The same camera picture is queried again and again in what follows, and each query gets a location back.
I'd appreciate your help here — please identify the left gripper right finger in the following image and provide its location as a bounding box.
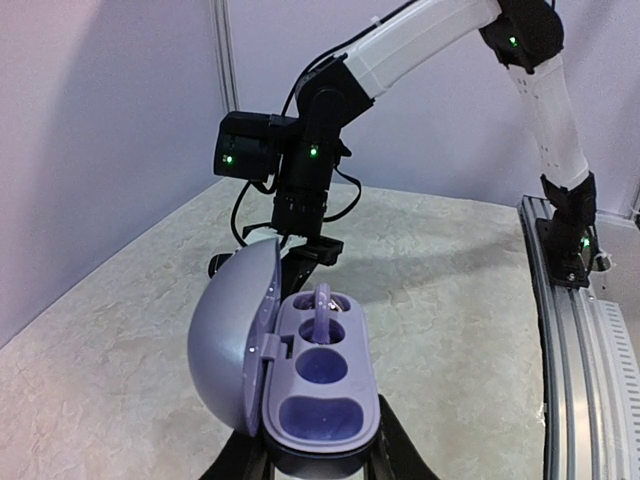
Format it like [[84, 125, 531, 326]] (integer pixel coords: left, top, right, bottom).
[[367, 394, 439, 480]]

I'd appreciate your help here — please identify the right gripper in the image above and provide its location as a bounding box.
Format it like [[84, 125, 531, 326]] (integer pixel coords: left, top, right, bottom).
[[280, 235, 344, 300]]

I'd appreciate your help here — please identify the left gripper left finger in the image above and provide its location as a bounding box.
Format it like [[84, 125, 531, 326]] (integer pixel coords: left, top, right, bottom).
[[200, 431, 273, 480]]

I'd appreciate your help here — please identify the purple round charging case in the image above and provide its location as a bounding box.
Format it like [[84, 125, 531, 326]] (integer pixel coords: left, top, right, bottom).
[[187, 239, 380, 479]]

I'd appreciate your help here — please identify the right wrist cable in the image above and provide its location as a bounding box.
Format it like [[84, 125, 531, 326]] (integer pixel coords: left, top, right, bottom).
[[230, 167, 363, 249]]

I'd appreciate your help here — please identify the aluminium front rail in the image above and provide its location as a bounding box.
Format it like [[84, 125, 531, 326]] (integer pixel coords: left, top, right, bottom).
[[518, 196, 639, 479]]

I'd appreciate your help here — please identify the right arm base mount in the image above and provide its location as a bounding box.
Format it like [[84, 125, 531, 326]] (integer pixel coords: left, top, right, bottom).
[[535, 218, 612, 289]]

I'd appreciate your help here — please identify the right frame post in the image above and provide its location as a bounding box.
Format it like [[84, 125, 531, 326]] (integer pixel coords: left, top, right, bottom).
[[209, 0, 239, 112]]

